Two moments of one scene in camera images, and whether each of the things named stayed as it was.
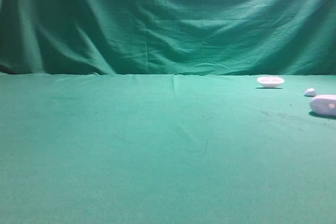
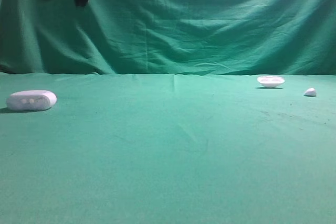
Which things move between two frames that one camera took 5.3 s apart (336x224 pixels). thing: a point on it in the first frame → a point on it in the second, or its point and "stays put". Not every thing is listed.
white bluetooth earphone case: x=324 y=104 → x=31 y=100
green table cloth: x=117 y=148 stays put
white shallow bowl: x=270 y=82 stays put
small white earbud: x=310 y=92 stays put
